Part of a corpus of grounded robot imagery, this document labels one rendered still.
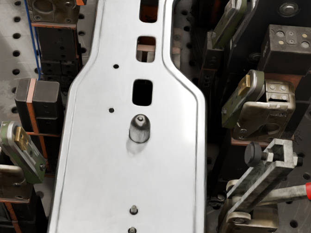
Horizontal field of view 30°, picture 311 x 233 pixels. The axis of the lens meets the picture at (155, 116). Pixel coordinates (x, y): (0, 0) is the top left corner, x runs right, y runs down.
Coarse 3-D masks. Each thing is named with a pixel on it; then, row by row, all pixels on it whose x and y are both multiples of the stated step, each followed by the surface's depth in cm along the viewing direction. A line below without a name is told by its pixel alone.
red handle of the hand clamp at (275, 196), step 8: (272, 192) 76; (280, 192) 75; (288, 192) 74; (296, 192) 74; (304, 192) 73; (232, 200) 78; (264, 200) 76; (272, 200) 75; (280, 200) 75; (288, 200) 75
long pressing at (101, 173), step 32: (128, 0) 103; (160, 0) 103; (96, 32) 99; (128, 32) 99; (160, 32) 100; (96, 64) 96; (128, 64) 96; (160, 64) 96; (96, 96) 92; (128, 96) 93; (160, 96) 93; (192, 96) 94; (64, 128) 90; (96, 128) 90; (128, 128) 90; (160, 128) 90; (192, 128) 91; (64, 160) 87; (96, 160) 87; (128, 160) 87; (160, 160) 87; (192, 160) 88; (64, 192) 84; (96, 192) 84; (128, 192) 85; (160, 192) 85; (192, 192) 85; (64, 224) 82; (96, 224) 82; (128, 224) 82; (160, 224) 82; (192, 224) 83
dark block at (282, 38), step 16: (272, 32) 86; (288, 32) 86; (304, 32) 86; (272, 48) 85; (288, 48) 85; (304, 48) 85; (272, 64) 87; (288, 64) 87; (304, 64) 87; (288, 80) 92
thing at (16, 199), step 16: (0, 160) 82; (0, 176) 82; (16, 176) 82; (0, 192) 88; (16, 192) 87; (32, 192) 97; (0, 208) 97; (16, 208) 95; (32, 208) 98; (0, 224) 102; (16, 224) 100; (32, 224) 100
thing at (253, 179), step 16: (256, 144) 65; (272, 144) 66; (288, 144) 66; (256, 160) 65; (272, 160) 65; (288, 160) 65; (256, 176) 73; (272, 176) 66; (240, 192) 78; (256, 192) 71; (240, 208) 76
